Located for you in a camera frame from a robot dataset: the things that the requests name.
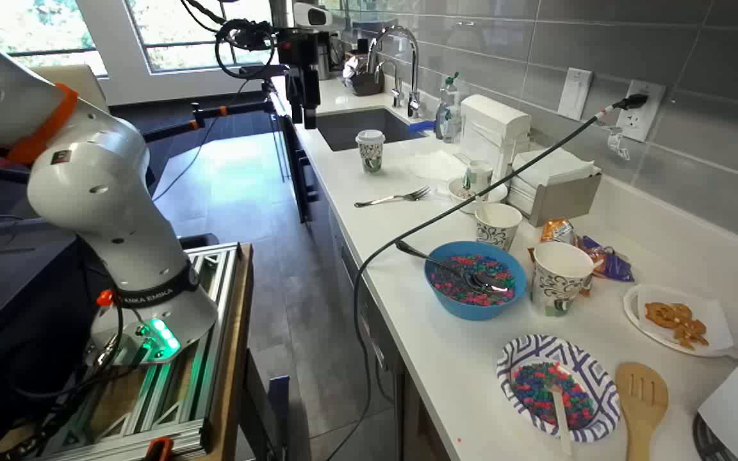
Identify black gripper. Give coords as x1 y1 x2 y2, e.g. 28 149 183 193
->
279 26 330 130

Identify white plastic utensil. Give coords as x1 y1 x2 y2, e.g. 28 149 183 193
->
545 378 579 461

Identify colourful beads in bowl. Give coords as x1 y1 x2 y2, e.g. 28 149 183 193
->
430 254 518 306

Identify blue bowl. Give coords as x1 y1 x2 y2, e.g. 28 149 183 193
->
424 239 531 323

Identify dark sink basin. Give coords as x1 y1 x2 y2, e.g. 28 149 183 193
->
316 104 427 154

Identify paper cup green logo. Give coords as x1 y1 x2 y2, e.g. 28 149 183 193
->
354 128 388 177

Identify black stand with orange clamps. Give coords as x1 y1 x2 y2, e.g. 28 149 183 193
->
142 86 320 226

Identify chrome faucet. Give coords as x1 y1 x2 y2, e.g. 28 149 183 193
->
375 22 426 121

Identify silver fork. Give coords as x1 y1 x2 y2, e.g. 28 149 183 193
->
354 187 430 210

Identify clear soap bottle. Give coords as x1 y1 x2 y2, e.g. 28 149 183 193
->
434 71 467 143

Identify small white saucer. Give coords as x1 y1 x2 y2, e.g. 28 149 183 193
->
447 175 508 212

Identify black spoon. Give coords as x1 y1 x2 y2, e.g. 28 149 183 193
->
394 240 486 289

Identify tiny patterned cup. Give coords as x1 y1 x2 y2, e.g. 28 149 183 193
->
463 161 494 199

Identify white paper towel box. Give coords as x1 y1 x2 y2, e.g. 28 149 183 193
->
457 93 533 168

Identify white framed window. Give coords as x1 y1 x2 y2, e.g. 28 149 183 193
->
0 0 279 108

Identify small floral paper cup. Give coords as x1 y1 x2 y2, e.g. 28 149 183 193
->
471 199 525 254

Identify wooden board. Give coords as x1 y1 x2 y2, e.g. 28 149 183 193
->
201 240 256 461

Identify grey napkin dispenser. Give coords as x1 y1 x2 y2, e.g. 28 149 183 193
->
508 149 606 228

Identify orange snack packet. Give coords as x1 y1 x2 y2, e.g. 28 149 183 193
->
539 217 579 245

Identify large floral paper cup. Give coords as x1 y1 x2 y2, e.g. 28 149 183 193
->
527 240 598 318

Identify blue patterned paper plate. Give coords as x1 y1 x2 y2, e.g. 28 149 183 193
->
494 333 625 445

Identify colourful beads on plate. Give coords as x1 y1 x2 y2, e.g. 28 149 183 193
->
509 360 598 429

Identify pretzel pile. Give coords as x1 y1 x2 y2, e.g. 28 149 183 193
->
644 300 712 351

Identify wooden slotted spatula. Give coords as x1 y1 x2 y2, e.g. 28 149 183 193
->
612 360 671 461

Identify white paper plate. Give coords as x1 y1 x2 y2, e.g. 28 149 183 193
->
622 281 736 359

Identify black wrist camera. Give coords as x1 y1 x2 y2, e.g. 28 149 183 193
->
213 18 289 81

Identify white light switch plate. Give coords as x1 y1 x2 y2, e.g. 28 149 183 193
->
557 64 595 123

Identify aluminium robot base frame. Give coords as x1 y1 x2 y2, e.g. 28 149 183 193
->
38 240 244 461

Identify black power cable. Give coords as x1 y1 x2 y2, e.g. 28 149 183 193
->
324 90 650 461

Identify white wall outlet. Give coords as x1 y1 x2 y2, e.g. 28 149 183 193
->
612 76 671 143

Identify black wire towel holder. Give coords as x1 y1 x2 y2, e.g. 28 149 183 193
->
689 413 730 461

